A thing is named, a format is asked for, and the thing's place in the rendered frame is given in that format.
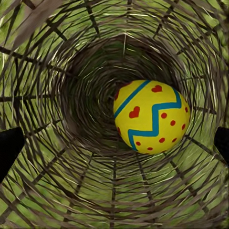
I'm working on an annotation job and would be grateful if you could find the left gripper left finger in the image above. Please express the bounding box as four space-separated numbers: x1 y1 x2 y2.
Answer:
0 126 25 183

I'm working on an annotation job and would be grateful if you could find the easter egg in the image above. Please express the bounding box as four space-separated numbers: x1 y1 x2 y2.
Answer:
113 79 191 155

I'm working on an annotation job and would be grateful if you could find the wicker basket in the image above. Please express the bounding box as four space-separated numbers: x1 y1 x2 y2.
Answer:
0 0 229 229

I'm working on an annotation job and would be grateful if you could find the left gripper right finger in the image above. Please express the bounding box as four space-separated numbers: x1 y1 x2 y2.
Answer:
213 126 229 164

